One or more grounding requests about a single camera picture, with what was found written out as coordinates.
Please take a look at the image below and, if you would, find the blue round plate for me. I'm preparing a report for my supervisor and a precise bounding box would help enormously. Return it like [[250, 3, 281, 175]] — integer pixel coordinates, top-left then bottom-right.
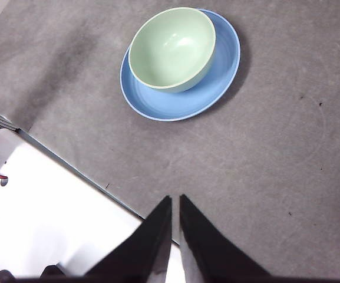
[[119, 8, 242, 122]]

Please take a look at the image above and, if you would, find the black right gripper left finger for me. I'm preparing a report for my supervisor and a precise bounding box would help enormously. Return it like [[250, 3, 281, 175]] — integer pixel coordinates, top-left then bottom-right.
[[85, 196, 173, 275]]

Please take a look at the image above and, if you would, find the white rounded camera device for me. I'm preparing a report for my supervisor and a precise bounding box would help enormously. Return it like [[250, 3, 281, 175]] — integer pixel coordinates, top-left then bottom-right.
[[0, 129, 22, 166]]

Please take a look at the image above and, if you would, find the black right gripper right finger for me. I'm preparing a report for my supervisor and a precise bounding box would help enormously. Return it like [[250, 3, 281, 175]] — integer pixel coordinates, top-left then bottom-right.
[[179, 194, 269, 275]]

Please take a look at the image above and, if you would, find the white base platform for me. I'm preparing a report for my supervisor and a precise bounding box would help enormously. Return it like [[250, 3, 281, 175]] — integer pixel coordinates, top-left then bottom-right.
[[0, 129, 182, 279]]

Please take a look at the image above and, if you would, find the green ribbed bowl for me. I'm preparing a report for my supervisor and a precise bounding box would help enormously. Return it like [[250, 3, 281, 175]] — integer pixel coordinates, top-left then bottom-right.
[[128, 6, 217, 94]]

